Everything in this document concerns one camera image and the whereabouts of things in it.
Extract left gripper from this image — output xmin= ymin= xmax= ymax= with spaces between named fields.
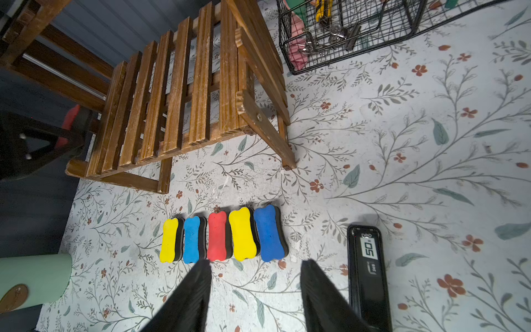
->
xmin=1 ymin=109 xmax=93 ymax=181

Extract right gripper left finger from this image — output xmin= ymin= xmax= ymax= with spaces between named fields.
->
xmin=142 ymin=260 xmax=212 ymax=331

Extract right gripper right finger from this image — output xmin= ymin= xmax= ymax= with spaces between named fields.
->
xmin=300 ymin=260 xmax=370 ymax=332

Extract yellow eraser bottom row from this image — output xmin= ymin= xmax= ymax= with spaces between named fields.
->
xmin=159 ymin=218 xmax=184 ymax=263
xmin=229 ymin=207 xmax=261 ymax=261

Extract light blue eraser bottom row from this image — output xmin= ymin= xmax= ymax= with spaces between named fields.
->
xmin=183 ymin=216 xmax=207 ymax=264

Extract red eraser bottom row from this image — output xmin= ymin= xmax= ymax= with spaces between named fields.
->
xmin=207 ymin=211 xmax=233 ymax=261
xmin=55 ymin=105 xmax=81 ymax=149

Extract wooden two-tier shelf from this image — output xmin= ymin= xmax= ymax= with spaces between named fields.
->
xmin=1 ymin=1 xmax=296 ymax=194

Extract black stapler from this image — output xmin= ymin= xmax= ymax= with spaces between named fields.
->
xmin=347 ymin=224 xmax=393 ymax=331

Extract green pencil cup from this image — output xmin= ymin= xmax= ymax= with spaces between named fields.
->
xmin=1 ymin=253 xmax=73 ymax=313

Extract metal binder clips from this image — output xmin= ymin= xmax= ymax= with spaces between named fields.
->
xmin=298 ymin=24 xmax=362 ymax=55

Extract yellow utility knife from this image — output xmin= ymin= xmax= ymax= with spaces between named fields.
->
xmin=314 ymin=0 xmax=333 ymax=24

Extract black wire desk organizer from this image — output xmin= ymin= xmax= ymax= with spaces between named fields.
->
xmin=277 ymin=0 xmax=496 ymax=75

